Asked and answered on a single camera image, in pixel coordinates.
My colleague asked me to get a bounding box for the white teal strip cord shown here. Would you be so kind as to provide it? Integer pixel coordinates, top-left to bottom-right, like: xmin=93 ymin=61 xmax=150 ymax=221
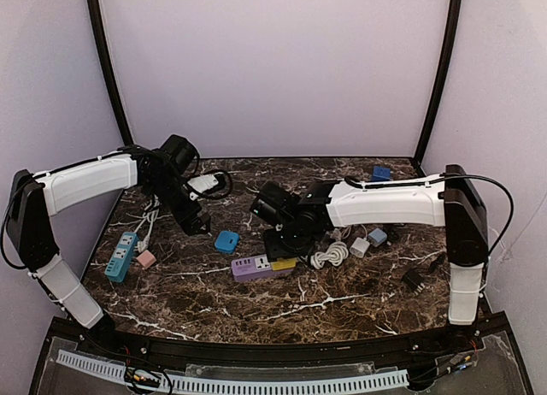
xmin=127 ymin=197 xmax=162 ymax=254

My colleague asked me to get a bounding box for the blue flat adapter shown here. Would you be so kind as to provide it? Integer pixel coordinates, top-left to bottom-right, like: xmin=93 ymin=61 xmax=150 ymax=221
xmin=215 ymin=230 xmax=240 ymax=254

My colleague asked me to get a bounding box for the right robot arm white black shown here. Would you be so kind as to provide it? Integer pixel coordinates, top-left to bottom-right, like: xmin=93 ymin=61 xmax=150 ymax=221
xmin=250 ymin=164 xmax=496 ymax=326

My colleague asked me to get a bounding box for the pink white usb cable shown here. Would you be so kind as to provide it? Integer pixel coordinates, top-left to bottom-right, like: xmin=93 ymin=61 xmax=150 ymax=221
xmin=331 ymin=224 xmax=368 ymax=242

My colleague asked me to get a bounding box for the left black frame post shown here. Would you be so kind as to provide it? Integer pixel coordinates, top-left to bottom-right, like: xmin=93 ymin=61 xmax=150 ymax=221
xmin=86 ymin=0 xmax=134 ymax=145

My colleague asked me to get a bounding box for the black front aluminium rail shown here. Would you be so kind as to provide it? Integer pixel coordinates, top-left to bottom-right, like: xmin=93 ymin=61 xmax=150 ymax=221
xmin=71 ymin=325 xmax=473 ymax=368

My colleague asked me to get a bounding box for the light blue charger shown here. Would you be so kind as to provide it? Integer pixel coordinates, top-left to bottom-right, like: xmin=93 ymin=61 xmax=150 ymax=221
xmin=367 ymin=228 xmax=388 ymax=247

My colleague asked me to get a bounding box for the black plug adapter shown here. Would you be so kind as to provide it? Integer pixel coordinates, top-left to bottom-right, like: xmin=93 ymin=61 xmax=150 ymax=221
xmin=402 ymin=268 xmax=425 ymax=294

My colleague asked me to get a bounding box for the purple power strip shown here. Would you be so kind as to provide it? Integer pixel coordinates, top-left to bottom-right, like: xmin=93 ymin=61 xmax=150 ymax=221
xmin=231 ymin=255 xmax=294 ymax=282

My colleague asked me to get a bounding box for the white coiled power cord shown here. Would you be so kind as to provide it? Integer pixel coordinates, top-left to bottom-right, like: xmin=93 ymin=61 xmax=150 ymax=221
xmin=298 ymin=240 xmax=350 ymax=270

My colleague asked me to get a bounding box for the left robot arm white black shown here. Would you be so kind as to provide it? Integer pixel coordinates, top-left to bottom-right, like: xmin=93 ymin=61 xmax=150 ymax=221
xmin=1 ymin=135 xmax=219 ymax=330

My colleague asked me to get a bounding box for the white slotted cable duct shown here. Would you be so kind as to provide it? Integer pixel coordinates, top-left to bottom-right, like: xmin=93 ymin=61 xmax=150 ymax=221
xmin=55 ymin=350 xmax=409 ymax=394

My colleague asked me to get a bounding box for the yellow cube socket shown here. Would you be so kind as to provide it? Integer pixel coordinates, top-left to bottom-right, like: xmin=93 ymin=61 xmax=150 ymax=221
xmin=270 ymin=258 xmax=298 ymax=271

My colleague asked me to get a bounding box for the dark blue cube socket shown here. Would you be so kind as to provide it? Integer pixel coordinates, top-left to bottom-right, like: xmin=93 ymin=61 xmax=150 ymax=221
xmin=371 ymin=166 xmax=391 ymax=182

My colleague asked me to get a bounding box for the right black frame post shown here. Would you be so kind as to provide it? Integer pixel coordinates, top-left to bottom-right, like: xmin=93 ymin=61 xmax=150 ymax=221
xmin=413 ymin=0 xmax=462 ymax=167

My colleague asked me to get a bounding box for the black frame post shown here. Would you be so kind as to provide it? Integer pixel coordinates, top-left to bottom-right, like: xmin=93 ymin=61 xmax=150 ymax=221
xmin=413 ymin=0 xmax=462 ymax=167
xmin=86 ymin=0 xmax=134 ymax=145

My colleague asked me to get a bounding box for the white charger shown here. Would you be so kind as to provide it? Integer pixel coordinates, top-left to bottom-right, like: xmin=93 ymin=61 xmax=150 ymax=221
xmin=349 ymin=237 xmax=370 ymax=258

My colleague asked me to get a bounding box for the teal power strip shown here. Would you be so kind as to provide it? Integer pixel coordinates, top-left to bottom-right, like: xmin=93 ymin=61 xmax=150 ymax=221
xmin=104 ymin=232 xmax=139 ymax=283

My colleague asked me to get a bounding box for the pink charger plug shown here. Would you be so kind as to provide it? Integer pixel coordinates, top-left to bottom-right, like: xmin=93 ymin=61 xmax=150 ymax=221
xmin=136 ymin=250 xmax=156 ymax=269

